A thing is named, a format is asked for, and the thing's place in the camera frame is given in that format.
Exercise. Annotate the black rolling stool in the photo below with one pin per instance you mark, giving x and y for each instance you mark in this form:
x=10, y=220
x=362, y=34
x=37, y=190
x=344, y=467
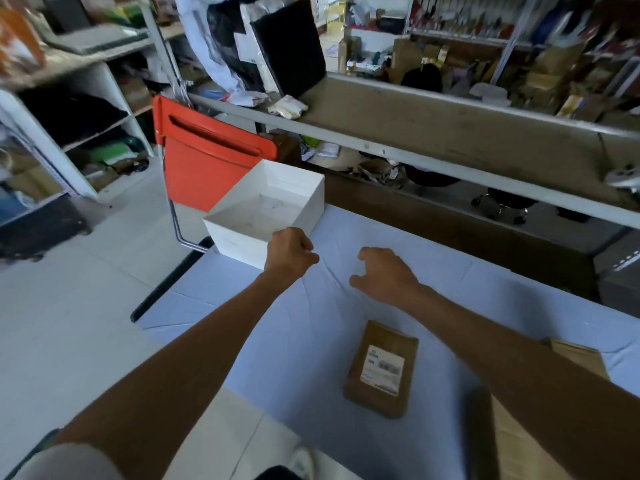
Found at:
x=502, y=202

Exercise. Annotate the person's white shirt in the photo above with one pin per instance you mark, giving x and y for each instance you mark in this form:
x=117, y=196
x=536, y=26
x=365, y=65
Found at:
x=60, y=464

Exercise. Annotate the large cardboard box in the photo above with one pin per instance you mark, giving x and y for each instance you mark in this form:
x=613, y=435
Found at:
x=525, y=444

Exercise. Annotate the white cabinet frame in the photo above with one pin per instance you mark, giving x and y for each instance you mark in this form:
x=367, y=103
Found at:
x=65, y=124

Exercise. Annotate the person's dark trousers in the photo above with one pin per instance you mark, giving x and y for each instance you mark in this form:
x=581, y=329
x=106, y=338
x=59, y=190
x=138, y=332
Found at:
x=277, y=473

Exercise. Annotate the person's right forearm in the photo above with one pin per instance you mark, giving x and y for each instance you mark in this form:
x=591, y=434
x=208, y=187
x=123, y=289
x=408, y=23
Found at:
x=530, y=379

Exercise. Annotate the person's right hand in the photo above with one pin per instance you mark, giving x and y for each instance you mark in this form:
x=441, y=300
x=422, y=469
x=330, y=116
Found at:
x=387, y=277

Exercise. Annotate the hanging clothes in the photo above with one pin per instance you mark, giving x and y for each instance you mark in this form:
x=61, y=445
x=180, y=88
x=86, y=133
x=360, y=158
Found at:
x=255, y=39

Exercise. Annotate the red plastic chair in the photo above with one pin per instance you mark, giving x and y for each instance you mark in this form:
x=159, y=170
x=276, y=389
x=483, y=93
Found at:
x=205, y=159

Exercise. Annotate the medium brown cardboard box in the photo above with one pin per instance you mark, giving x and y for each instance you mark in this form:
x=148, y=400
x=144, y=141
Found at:
x=372, y=402

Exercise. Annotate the black-edged table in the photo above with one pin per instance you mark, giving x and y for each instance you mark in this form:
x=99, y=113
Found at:
x=167, y=282

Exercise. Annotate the bright green bag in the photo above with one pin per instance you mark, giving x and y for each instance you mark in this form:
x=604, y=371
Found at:
x=310, y=140

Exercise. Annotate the white barcode label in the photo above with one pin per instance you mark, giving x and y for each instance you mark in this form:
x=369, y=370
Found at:
x=382, y=369

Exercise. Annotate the person's left hand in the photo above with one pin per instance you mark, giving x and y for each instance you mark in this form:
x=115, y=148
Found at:
x=290, y=252

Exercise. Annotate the person's left white shoe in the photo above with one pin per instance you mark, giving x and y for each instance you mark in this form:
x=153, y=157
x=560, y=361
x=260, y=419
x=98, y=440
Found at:
x=302, y=462

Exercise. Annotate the white bin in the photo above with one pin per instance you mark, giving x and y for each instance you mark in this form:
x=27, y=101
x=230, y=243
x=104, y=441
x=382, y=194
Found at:
x=265, y=204

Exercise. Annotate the white handheld controller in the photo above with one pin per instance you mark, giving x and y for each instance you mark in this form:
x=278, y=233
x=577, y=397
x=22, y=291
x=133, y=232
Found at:
x=624, y=177

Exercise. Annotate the white crumpled cloth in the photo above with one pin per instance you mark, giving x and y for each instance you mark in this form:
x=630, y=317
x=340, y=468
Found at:
x=287, y=105

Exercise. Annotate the long gray shelf board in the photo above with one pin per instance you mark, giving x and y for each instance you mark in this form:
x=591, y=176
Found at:
x=450, y=129

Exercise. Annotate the blue table cloth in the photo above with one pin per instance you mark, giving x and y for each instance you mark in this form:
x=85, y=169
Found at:
x=310, y=344

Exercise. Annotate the person's left forearm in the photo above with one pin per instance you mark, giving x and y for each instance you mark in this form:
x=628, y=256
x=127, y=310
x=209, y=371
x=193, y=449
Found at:
x=165, y=379

